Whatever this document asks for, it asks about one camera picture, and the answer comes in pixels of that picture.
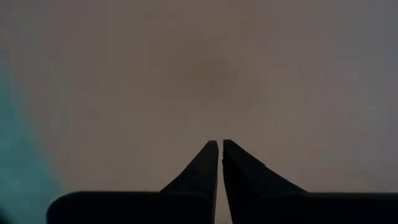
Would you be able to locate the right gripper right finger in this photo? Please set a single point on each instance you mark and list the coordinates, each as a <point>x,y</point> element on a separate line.
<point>248,193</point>

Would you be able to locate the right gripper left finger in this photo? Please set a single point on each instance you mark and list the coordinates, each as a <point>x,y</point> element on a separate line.
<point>192,193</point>

